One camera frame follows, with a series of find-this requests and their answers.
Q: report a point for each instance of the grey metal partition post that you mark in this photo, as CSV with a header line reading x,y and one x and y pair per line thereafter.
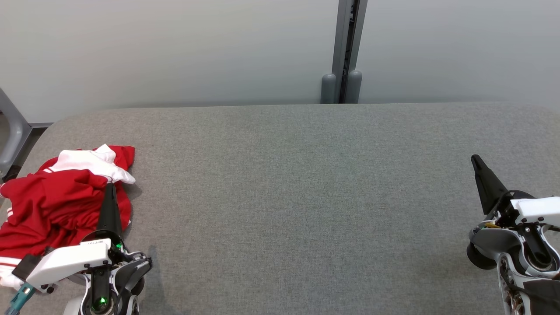
x,y
345,35

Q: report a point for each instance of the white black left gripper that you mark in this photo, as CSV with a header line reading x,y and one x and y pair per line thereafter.
x,y
65,264

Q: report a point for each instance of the red white basketball jersey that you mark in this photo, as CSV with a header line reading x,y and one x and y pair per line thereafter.
x,y
87,162

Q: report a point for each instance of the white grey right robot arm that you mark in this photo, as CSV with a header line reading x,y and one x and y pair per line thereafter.
x,y
494,238

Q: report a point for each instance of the teal left camera connector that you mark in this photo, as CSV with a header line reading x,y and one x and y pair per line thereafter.
x,y
19,299

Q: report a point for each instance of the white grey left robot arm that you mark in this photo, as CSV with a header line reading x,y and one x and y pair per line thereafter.
x,y
131,271

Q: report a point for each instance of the grey rounded post foot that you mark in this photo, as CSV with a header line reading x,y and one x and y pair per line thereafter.
x,y
354,87
328,89

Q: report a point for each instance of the grey metal frame leg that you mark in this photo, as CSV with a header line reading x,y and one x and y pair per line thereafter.
x,y
11,131

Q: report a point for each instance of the red white basketball shorts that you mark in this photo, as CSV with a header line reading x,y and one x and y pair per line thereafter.
x,y
22,240

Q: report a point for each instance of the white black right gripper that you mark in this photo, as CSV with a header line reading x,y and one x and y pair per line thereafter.
x,y
538,210

